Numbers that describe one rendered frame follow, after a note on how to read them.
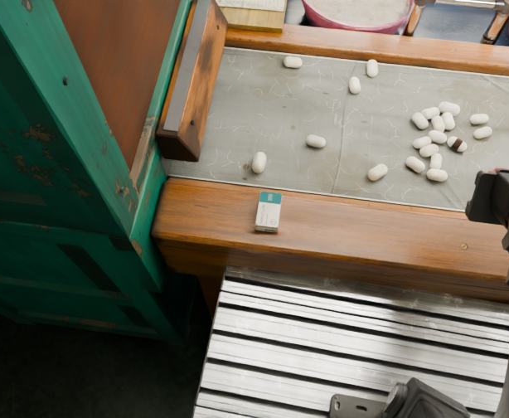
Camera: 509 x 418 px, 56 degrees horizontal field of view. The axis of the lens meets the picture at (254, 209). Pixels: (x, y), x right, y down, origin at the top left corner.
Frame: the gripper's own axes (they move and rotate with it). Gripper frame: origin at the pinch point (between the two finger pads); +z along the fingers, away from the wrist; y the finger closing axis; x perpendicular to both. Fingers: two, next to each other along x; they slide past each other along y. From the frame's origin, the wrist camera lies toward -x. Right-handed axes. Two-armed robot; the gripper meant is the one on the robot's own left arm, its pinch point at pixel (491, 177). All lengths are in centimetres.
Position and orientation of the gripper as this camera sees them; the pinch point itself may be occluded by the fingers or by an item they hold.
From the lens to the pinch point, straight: 75.6
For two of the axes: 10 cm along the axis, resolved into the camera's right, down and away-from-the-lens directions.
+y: -9.9, -1.3, 0.6
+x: -0.9, 9.1, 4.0
